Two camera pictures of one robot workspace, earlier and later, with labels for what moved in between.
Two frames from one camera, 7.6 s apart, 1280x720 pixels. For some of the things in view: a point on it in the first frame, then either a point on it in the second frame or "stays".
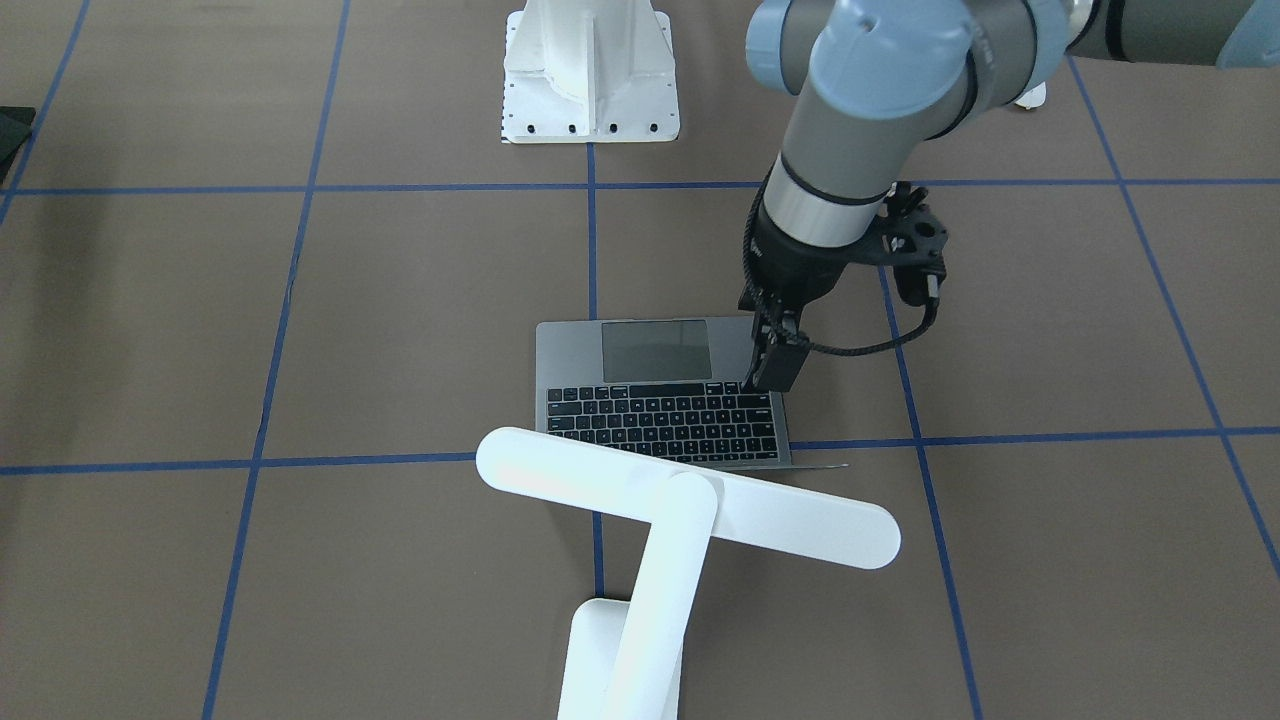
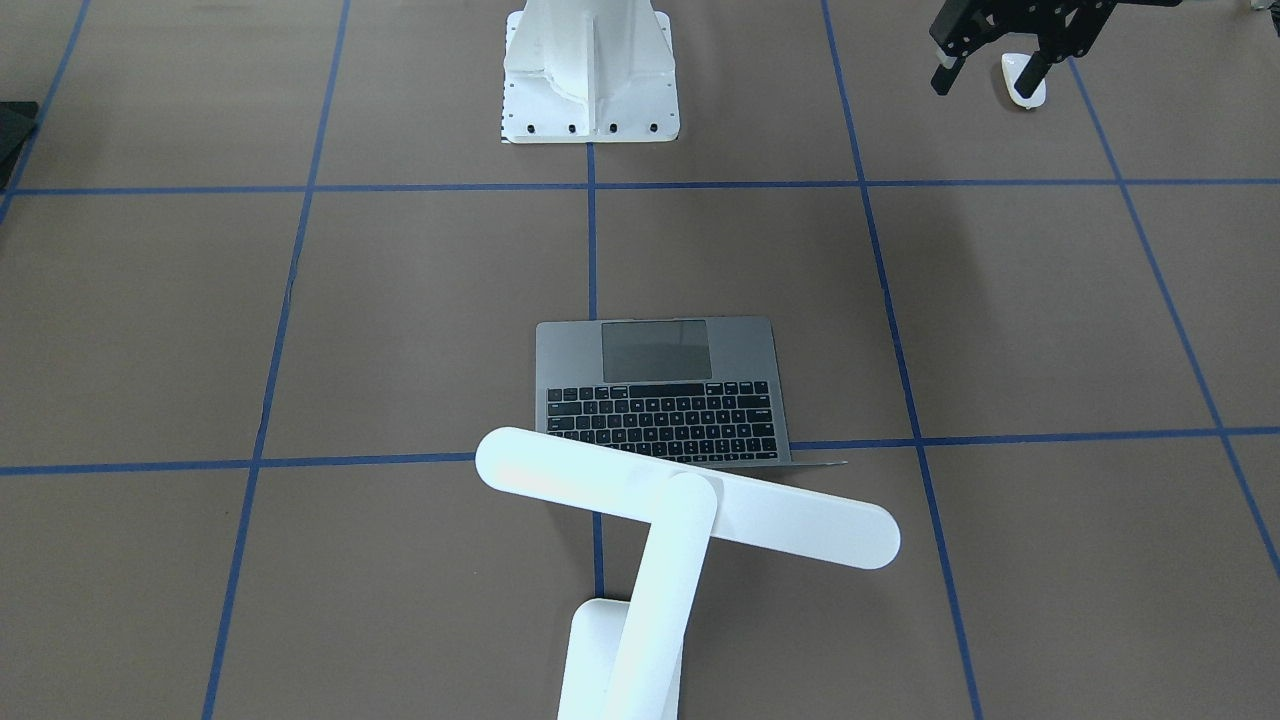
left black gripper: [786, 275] → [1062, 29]
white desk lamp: [627, 659] stays
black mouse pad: [16, 127] stays
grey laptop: [668, 386] stays
